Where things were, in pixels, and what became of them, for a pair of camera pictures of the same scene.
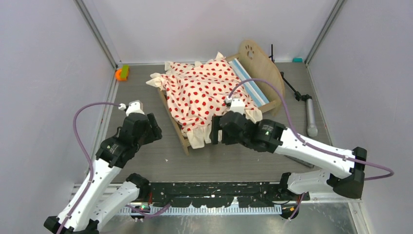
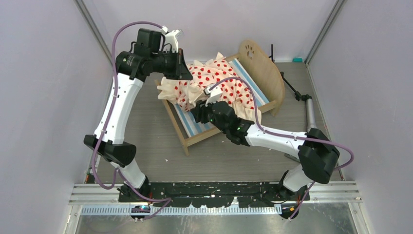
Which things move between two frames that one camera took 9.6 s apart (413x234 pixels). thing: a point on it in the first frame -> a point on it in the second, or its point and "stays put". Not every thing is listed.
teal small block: [297, 60] stays put
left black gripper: [155, 131] -> [180, 71]
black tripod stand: [311, 129] stays put
